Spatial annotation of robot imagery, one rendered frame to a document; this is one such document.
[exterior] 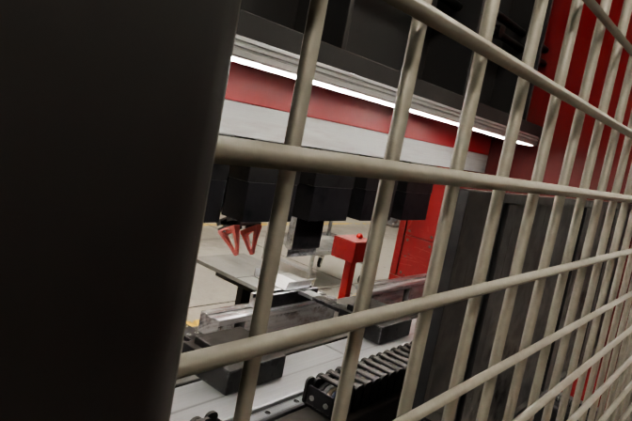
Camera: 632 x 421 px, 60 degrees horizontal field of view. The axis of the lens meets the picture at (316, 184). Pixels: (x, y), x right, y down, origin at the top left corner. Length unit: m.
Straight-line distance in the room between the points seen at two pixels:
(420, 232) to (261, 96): 1.17
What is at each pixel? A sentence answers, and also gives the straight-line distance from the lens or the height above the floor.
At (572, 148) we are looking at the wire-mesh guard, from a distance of 0.19.
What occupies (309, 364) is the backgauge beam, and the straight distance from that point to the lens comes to 0.99.
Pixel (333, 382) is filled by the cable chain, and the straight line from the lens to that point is 0.82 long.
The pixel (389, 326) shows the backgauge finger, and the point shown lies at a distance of 1.15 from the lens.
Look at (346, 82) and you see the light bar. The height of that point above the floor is 1.46.
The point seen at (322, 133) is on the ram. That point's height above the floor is 1.37.
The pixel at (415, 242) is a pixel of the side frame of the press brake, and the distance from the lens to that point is 2.11.
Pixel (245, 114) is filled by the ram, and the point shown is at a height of 1.38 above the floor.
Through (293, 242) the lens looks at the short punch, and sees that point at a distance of 1.26.
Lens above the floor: 1.38
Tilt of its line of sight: 6 degrees down
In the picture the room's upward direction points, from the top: 11 degrees clockwise
